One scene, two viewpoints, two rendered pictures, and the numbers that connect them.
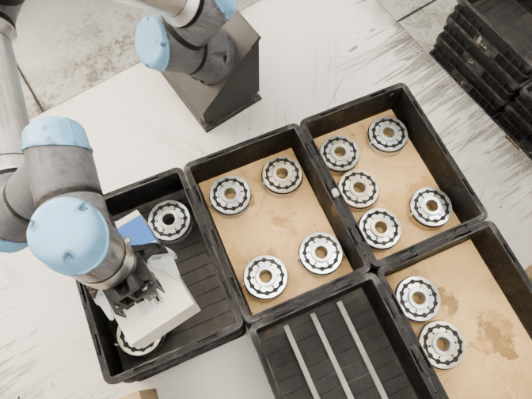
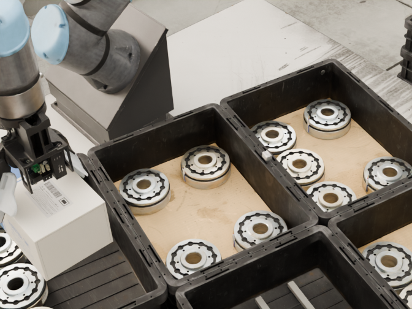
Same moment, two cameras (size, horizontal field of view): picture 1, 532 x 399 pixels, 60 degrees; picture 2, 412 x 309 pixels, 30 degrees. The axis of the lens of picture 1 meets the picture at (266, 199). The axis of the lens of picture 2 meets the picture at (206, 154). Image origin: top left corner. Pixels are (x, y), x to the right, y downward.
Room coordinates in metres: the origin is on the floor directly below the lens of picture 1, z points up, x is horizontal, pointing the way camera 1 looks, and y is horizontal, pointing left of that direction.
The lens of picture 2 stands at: (-0.69, -0.03, 1.95)
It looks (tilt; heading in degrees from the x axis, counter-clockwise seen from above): 43 degrees down; 0
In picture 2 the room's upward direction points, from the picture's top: 4 degrees counter-clockwise
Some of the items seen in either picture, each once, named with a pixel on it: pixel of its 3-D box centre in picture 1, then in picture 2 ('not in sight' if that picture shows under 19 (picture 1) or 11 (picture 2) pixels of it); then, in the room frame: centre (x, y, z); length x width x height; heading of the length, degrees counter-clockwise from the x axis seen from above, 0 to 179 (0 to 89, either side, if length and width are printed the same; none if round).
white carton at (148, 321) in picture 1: (140, 279); (42, 205); (0.15, 0.22, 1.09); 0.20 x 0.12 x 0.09; 35
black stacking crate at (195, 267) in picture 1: (153, 272); (52, 268); (0.21, 0.25, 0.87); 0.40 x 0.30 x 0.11; 24
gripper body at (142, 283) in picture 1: (123, 275); (30, 139); (0.13, 0.21, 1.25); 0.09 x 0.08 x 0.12; 35
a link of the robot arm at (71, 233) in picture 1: (78, 240); (1, 42); (0.14, 0.21, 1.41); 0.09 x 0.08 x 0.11; 21
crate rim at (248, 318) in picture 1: (273, 216); (196, 187); (0.33, -0.02, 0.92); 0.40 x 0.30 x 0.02; 24
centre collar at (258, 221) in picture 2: (321, 252); (260, 228); (0.27, -0.13, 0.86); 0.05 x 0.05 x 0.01
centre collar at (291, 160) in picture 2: (359, 188); (299, 164); (0.43, -0.23, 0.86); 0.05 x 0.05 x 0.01
